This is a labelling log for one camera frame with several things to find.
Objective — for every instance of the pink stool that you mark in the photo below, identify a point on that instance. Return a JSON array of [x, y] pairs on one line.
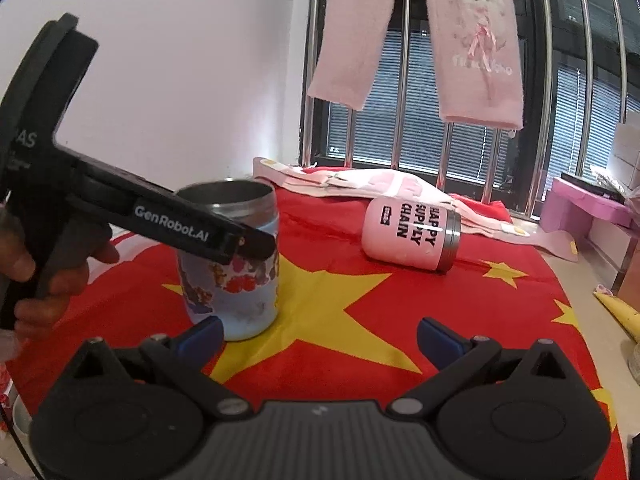
[[570, 205]]

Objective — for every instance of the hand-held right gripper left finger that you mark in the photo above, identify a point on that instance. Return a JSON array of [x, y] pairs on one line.
[[201, 341]]

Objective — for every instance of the window blinds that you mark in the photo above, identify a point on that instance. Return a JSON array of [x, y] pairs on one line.
[[420, 110]]

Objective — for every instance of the pink fleece pants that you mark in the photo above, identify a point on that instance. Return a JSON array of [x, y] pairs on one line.
[[470, 60]]

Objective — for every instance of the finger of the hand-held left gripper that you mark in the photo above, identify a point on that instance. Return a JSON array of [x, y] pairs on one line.
[[257, 247]]

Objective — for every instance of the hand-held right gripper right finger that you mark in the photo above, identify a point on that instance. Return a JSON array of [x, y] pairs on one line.
[[440, 342]]

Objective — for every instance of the pink cup with steel rim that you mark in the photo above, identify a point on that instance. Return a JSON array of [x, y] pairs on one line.
[[400, 235]]

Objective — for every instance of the blue printed cup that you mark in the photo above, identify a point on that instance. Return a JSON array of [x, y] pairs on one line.
[[235, 305]]

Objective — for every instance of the metal window bars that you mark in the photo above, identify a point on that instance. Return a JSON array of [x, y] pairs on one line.
[[546, 85]]

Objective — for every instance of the person's left hand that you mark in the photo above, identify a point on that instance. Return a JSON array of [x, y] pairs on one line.
[[65, 285]]

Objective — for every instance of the pink and white garment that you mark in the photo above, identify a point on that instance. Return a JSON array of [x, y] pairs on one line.
[[350, 182]]

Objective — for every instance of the red cloth with yellow stars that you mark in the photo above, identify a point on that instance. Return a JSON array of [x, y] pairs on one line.
[[480, 305]]

